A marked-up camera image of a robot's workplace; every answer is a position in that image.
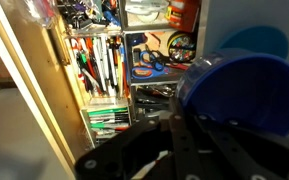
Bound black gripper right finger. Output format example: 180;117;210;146
170;98;289;180

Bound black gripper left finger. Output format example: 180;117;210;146
74;120;170;180

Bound blue plastic cup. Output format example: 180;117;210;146
176;49;289;136

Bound tray of green markers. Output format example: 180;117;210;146
80;105;131;148

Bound wooden open drawer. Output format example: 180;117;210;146
0;0;212;180

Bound clear tray of pens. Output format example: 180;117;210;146
65;35;129;99

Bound round tin of pushpins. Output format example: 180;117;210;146
167;31;196;63

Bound blue handled scissors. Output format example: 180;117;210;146
131;50;170;80

